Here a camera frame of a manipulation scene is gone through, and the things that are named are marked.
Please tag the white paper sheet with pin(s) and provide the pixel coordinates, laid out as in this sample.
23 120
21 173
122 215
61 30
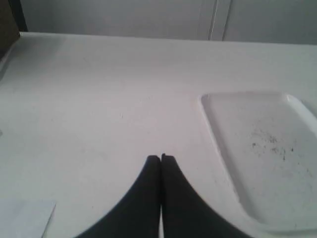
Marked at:
25 219

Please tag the white plastic tray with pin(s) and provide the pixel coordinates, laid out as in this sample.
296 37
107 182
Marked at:
267 142

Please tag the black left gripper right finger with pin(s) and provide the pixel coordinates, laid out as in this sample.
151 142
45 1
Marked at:
184 212

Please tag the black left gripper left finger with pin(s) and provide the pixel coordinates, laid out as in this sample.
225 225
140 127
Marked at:
137 214

